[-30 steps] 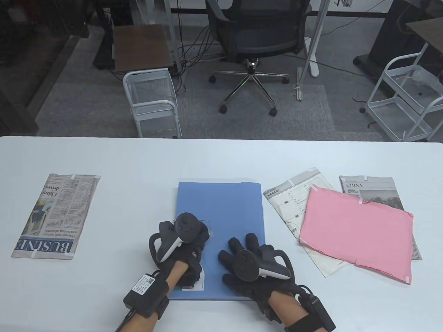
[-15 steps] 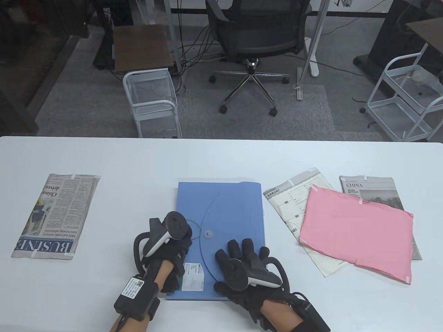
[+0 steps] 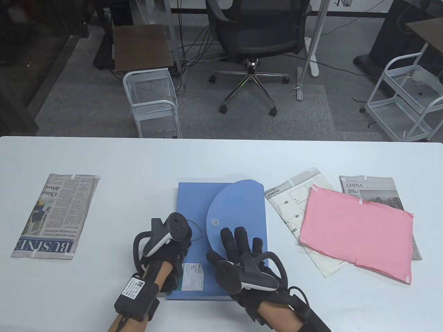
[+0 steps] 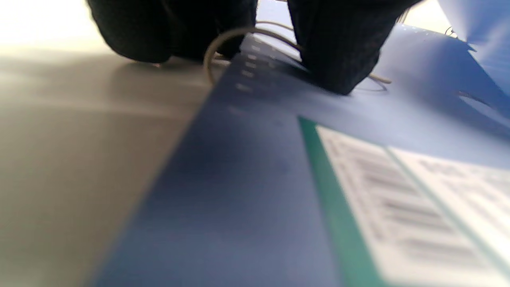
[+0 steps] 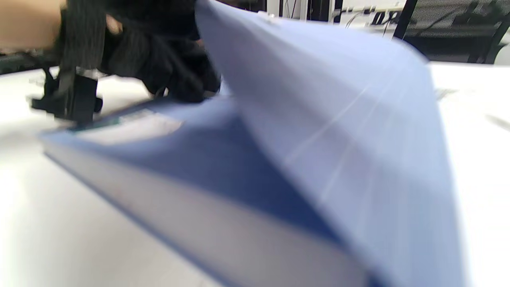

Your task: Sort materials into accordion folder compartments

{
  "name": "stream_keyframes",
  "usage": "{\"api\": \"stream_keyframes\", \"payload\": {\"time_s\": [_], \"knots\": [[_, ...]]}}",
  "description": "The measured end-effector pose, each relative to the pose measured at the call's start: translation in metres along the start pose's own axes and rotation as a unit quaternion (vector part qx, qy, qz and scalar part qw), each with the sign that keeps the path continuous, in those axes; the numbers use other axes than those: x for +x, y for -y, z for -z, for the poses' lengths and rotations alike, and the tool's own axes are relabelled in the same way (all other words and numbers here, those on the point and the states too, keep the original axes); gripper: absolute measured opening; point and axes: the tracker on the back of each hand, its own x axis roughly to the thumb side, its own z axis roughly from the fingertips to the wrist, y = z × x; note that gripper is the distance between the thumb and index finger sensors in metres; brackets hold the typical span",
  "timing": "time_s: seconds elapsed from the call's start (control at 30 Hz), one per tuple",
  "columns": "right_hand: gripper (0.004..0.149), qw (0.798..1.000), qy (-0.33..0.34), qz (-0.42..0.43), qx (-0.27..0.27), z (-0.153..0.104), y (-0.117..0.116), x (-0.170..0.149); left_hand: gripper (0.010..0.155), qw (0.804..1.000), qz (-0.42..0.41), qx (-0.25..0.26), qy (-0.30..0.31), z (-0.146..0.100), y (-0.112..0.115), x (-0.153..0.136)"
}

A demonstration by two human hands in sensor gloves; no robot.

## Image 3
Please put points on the person's left hand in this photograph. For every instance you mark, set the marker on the person's left hand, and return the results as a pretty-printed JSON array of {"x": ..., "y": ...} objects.
[{"x": 174, "y": 257}]

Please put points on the person's right hand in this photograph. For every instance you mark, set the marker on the person's right hand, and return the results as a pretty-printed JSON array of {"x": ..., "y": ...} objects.
[{"x": 238, "y": 252}]

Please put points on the person's left fingers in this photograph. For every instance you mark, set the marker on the person's left fingers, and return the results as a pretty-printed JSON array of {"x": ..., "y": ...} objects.
[{"x": 185, "y": 242}]

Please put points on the person's right thumb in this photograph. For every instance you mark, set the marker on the person's right thumb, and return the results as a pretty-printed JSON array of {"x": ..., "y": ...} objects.
[{"x": 215, "y": 257}]

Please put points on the person's right middle finger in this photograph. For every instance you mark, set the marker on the person's right middle finger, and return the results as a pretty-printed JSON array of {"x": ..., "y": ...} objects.
[{"x": 241, "y": 242}]

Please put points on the blue folder with round flap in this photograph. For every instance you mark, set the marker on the blue folder with round flap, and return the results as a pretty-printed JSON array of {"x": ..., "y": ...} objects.
[{"x": 193, "y": 204}]

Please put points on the person's right forearm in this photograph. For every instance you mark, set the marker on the person's right forearm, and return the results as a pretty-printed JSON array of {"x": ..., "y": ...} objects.
[{"x": 280, "y": 318}]

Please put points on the black white left glove controller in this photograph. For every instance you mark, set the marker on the black white left glove controller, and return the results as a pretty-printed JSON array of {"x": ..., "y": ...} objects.
[{"x": 173, "y": 224}]

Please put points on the black white glove controller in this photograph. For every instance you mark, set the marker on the black white glove controller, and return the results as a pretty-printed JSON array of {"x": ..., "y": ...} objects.
[
  {"x": 256, "y": 278},
  {"x": 173, "y": 224}
]

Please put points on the black white right glove controller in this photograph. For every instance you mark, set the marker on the black white right glove controller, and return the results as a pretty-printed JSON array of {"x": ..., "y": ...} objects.
[{"x": 256, "y": 278}]

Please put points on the white printed newspaper sheet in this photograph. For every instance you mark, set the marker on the white printed newspaper sheet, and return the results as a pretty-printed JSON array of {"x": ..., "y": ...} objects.
[{"x": 294, "y": 200}]

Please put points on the pink paper sheet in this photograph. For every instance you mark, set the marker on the pink paper sheet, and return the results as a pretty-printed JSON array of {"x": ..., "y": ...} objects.
[{"x": 360, "y": 231}]

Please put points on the folded newspaper with colour photo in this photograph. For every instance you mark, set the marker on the folded newspaper with colour photo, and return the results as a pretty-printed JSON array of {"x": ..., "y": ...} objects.
[{"x": 55, "y": 214}]

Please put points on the folded newspaper with mountain photo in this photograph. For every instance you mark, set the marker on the folded newspaper with mountain photo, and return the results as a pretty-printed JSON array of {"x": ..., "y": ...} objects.
[{"x": 373, "y": 190}]

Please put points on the small brown side table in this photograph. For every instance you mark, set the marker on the small brown side table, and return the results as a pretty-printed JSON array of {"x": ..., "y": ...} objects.
[{"x": 142, "y": 46}]

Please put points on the black office chair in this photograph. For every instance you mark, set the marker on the black office chair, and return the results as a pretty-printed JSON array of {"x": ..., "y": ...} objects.
[{"x": 256, "y": 31}]

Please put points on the white desk leg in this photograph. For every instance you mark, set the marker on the white desk leg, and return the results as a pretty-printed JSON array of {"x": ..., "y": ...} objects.
[{"x": 316, "y": 38}]

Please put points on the black metal stand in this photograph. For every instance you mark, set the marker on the black metal stand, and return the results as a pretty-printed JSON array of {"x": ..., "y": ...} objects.
[{"x": 104, "y": 38}]

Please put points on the brown desk top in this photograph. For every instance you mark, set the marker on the brown desk top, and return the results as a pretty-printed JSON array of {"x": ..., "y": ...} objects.
[{"x": 429, "y": 33}]

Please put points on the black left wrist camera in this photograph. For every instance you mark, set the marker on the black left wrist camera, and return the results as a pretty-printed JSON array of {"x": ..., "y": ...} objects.
[{"x": 136, "y": 295}]

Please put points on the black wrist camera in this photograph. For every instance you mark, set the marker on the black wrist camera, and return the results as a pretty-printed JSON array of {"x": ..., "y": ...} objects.
[
  {"x": 311, "y": 311},
  {"x": 136, "y": 295}
]

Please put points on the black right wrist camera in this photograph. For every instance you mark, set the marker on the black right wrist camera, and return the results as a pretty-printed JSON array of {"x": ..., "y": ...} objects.
[{"x": 311, "y": 311}]

